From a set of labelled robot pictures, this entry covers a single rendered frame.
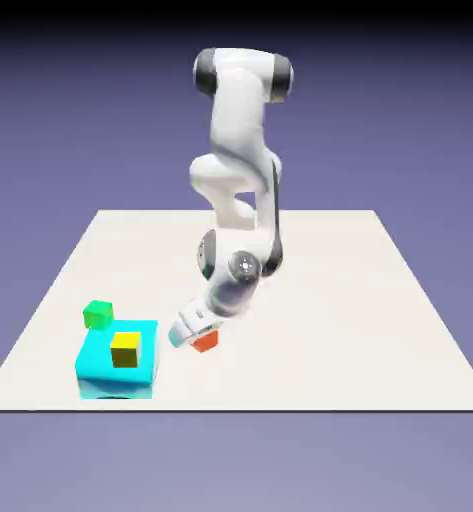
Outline small red cube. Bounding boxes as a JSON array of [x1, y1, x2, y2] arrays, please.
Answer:
[[190, 329, 220, 354]]

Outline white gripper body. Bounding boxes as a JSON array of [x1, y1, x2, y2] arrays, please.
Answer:
[[167, 297, 224, 349]]

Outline large cyan box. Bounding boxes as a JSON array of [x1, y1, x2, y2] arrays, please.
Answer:
[[74, 318, 160, 400]]

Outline small yellow cube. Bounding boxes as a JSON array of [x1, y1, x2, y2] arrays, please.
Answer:
[[110, 331, 143, 369]]

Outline small green cube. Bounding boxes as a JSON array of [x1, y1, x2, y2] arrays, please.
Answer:
[[82, 299, 114, 332]]

